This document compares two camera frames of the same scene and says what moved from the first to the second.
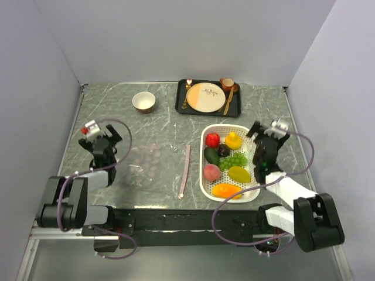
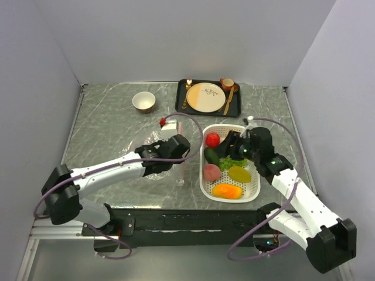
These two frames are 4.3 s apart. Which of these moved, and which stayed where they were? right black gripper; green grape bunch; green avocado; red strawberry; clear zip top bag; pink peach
Moved: right black gripper; clear zip top bag
Stayed: red strawberry; green grape bunch; pink peach; green avocado
